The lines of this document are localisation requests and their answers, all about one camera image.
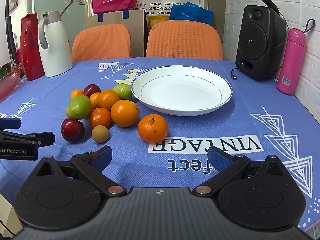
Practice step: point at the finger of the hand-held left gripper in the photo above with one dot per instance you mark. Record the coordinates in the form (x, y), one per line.
(45, 138)
(11, 124)

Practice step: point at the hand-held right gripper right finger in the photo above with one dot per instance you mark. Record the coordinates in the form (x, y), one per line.
(218, 158)

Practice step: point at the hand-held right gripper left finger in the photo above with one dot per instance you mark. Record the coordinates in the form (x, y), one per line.
(105, 157)

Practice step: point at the brown longan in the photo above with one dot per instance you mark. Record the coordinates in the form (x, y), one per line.
(100, 134)
(67, 113)

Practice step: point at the dark red plum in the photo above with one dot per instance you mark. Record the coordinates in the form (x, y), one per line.
(92, 89)
(72, 130)

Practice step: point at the orange mandarin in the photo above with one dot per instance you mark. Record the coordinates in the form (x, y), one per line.
(108, 100)
(94, 100)
(152, 128)
(100, 117)

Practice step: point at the green jujube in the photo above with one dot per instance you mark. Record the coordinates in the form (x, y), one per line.
(80, 106)
(122, 91)

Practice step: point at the large orange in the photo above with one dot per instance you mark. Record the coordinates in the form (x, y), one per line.
(124, 113)

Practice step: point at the small orange tangerine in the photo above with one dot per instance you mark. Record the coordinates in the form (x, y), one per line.
(76, 93)

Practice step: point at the white plate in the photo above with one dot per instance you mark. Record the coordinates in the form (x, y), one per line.
(185, 92)

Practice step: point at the pink glass bowl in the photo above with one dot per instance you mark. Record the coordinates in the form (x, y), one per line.
(10, 83)

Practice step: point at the green yellow patterned object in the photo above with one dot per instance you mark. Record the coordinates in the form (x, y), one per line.
(5, 70)

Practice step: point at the blue printed tablecloth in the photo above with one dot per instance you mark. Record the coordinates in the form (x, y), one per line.
(75, 75)

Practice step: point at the red thermos jug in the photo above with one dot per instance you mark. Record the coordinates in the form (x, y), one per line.
(30, 50)

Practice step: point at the white thermos jug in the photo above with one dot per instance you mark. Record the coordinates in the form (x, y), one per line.
(56, 50)

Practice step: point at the black pole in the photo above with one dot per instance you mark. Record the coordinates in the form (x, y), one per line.
(8, 30)

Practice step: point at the orange chair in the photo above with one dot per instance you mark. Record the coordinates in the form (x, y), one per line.
(182, 40)
(100, 42)

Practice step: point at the pink bottle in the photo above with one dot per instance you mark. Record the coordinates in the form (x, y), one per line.
(291, 62)

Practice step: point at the black speaker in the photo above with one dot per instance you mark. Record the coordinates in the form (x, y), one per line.
(260, 42)

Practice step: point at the brown paper bag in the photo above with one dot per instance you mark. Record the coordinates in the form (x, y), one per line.
(112, 18)

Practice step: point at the yellow packet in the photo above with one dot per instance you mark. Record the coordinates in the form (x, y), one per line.
(157, 20)

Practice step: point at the blue bag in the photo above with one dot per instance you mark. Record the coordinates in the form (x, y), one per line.
(190, 13)

